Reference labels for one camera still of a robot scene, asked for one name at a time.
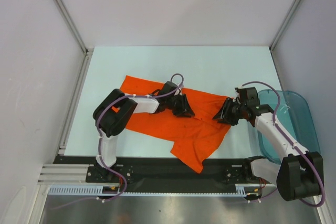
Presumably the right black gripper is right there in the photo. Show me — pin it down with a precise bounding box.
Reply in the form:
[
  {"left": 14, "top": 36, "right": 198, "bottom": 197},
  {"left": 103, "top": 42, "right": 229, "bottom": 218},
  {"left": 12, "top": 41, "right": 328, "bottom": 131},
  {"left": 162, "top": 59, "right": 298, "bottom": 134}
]
[{"left": 213, "top": 97, "right": 247, "bottom": 126}]

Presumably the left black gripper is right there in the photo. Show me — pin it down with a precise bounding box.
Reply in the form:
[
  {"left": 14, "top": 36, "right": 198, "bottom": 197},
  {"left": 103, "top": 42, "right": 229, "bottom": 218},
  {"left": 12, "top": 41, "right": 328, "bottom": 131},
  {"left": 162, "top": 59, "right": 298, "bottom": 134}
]
[{"left": 166, "top": 94, "right": 195, "bottom": 118}]

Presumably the orange t-shirt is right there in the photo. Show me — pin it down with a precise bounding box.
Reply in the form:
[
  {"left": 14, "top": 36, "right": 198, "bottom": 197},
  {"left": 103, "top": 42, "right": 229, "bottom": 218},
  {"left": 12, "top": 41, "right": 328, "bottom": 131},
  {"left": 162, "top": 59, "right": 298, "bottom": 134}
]
[{"left": 126, "top": 88, "right": 230, "bottom": 173}]

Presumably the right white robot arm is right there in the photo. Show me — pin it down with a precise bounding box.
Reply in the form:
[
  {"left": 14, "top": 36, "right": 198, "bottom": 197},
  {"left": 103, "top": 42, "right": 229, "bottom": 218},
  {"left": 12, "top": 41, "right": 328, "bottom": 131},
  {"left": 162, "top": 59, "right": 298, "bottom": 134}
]
[{"left": 213, "top": 83, "right": 326, "bottom": 208}]

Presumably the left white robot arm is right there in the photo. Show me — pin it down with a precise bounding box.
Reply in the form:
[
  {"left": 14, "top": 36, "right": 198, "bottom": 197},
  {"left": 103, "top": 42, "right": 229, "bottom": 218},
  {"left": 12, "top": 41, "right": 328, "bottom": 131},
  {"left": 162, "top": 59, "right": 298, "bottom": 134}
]
[{"left": 93, "top": 81, "right": 195, "bottom": 182}]

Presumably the teal plastic bin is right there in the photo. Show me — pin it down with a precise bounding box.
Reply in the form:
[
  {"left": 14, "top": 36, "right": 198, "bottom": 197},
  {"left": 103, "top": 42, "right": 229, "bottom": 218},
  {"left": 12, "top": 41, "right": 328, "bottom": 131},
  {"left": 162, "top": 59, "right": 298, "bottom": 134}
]
[{"left": 249, "top": 90, "right": 321, "bottom": 164}]

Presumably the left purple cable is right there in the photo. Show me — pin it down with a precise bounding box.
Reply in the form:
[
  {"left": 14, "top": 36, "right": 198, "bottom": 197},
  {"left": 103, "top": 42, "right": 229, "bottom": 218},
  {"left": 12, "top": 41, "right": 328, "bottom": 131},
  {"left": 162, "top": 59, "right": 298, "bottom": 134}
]
[{"left": 49, "top": 73, "right": 185, "bottom": 210}]

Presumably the white cable duct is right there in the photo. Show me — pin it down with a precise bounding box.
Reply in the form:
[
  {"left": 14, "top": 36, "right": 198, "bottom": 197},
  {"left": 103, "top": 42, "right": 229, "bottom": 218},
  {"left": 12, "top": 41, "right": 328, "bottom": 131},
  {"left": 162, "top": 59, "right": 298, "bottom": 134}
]
[{"left": 48, "top": 184, "right": 271, "bottom": 198}]

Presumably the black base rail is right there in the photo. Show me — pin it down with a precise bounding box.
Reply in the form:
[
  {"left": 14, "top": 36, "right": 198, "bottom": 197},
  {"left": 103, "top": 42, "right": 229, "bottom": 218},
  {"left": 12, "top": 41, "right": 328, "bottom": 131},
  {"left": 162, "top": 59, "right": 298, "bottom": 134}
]
[{"left": 54, "top": 156, "right": 266, "bottom": 193}]

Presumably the aluminium front rail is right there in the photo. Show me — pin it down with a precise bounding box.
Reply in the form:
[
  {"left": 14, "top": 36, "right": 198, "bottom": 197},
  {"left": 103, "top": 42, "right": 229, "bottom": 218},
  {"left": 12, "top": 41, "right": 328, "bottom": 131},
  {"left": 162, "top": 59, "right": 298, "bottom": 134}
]
[{"left": 38, "top": 164, "right": 89, "bottom": 185}]

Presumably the right aluminium frame post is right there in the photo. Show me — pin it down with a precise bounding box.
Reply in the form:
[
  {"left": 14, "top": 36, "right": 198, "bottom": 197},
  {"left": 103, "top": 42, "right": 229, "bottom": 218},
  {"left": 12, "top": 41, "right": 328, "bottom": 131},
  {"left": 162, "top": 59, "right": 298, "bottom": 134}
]
[{"left": 269, "top": 0, "right": 303, "bottom": 54}]

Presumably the aluminium frame post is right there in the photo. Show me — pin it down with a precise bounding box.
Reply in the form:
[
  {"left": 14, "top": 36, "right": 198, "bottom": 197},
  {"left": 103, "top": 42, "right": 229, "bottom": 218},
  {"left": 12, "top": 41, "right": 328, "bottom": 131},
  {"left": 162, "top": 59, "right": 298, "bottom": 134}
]
[
  {"left": 269, "top": 0, "right": 303, "bottom": 54},
  {"left": 53, "top": 0, "right": 88, "bottom": 55}
]

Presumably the left aluminium frame post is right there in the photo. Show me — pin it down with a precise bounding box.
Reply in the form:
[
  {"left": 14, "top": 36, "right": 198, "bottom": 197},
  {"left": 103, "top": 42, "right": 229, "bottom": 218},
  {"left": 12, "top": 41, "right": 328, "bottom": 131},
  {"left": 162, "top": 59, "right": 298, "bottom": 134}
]
[{"left": 53, "top": 0, "right": 88, "bottom": 55}]

